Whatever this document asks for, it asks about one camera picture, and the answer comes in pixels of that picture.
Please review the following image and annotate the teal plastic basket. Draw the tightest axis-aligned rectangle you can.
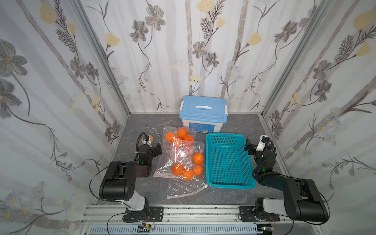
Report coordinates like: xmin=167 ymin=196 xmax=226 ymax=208
xmin=205 ymin=133 xmax=256 ymax=190

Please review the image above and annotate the orange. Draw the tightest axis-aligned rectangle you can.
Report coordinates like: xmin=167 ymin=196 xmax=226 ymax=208
xmin=193 ymin=152 xmax=205 ymax=165
xmin=181 ymin=169 xmax=194 ymax=181
xmin=165 ymin=132 xmax=175 ymax=143
xmin=193 ymin=165 xmax=203 ymax=176
xmin=183 ymin=135 xmax=194 ymax=142
xmin=171 ymin=163 xmax=185 ymax=176
xmin=177 ymin=127 xmax=188 ymax=139

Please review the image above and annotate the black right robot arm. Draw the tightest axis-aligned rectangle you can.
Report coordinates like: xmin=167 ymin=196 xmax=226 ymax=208
xmin=244 ymin=136 xmax=330 ymax=225

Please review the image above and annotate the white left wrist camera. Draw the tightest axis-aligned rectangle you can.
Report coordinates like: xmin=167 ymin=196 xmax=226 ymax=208
xmin=142 ymin=137 xmax=152 ymax=146

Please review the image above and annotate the aluminium mounting rail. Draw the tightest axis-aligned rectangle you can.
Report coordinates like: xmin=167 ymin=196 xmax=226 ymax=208
xmin=77 ymin=205 xmax=328 ymax=235

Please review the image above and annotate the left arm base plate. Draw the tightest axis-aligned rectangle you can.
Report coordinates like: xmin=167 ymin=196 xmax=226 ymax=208
xmin=122 ymin=207 xmax=164 ymax=223

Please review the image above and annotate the white slotted cable duct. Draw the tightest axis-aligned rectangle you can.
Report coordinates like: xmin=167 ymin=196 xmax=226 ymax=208
xmin=87 ymin=224 xmax=262 ymax=235

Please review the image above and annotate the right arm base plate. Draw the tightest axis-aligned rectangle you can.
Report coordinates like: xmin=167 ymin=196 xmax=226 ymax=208
xmin=238 ymin=206 xmax=280 ymax=222

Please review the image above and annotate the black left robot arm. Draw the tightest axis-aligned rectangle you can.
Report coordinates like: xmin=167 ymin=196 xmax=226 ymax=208
xmin=99 ymin=144 xmax=162 ymax=211

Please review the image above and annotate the clear zip-top bag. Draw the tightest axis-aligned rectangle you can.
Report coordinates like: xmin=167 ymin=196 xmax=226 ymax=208
xmin=154 ymin=140 xmax=208 ymax=199
xmin=162 ymin=126 xmax=196 ymax=148

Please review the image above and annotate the blue lidded storage box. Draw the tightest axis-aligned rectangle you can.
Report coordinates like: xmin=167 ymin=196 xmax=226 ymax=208
xmin=179 ymin=96 xmax=228 ymax=133

